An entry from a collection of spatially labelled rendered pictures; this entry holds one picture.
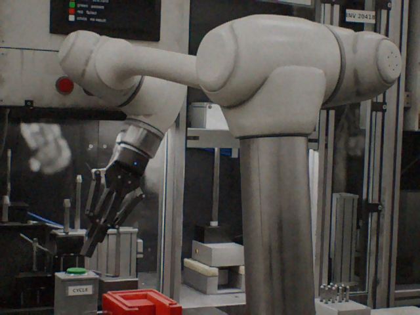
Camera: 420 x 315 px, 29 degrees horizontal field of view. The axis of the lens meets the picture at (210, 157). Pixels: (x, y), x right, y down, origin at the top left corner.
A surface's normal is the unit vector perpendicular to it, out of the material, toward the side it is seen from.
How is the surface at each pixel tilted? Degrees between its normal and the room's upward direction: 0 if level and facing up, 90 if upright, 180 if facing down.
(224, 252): 90
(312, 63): 92
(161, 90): 84
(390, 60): 84
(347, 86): 119
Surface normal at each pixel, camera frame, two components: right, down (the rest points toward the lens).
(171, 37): 0.44, 0.07
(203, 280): -0.90, -0.01
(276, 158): -0.04, -0.04
